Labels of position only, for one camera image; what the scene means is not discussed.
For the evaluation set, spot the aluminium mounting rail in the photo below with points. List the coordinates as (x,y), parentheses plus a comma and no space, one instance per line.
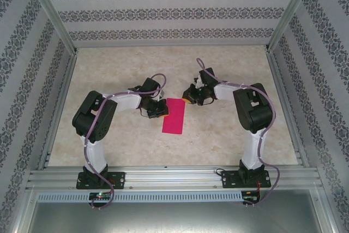
(174,178)

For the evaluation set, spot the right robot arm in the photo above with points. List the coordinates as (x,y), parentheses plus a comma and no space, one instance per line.
(253,113)

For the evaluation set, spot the grey metal sheet panel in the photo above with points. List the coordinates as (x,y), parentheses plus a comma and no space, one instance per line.
(174,219)

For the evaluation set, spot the pink paper sheet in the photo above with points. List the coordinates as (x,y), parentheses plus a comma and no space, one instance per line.
(174,118)

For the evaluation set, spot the aluminium frame post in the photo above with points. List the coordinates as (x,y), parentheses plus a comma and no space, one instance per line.
(51,12)
(289,12)

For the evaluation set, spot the aluminium side rail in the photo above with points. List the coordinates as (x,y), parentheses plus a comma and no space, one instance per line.
(286,107)
(58,107)

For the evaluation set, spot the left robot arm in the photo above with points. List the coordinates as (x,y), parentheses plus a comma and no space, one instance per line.
(92,118)

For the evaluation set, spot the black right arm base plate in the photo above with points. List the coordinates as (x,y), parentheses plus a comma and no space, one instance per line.
(264,179)

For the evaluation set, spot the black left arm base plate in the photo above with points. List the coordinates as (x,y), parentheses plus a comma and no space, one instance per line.
(120,179)

